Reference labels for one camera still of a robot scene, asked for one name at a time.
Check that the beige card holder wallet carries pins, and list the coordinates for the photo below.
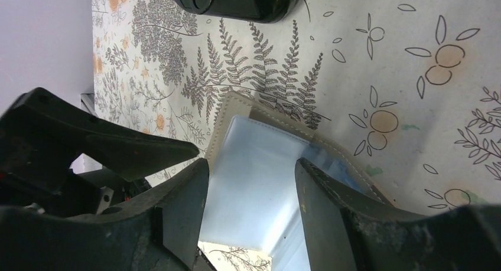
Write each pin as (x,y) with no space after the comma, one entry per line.
(252,219)

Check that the floral patterned table mat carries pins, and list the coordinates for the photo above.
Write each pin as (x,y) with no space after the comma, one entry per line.
(410,88)

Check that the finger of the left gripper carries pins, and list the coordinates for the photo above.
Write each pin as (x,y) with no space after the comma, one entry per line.
(42,135)

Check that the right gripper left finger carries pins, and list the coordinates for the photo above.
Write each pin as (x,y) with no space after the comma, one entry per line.
(156,230)

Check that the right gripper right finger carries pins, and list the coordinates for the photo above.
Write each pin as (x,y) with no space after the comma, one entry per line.
(347,230)

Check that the black poker chip case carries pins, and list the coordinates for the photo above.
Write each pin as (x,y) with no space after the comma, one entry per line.
(260,11)

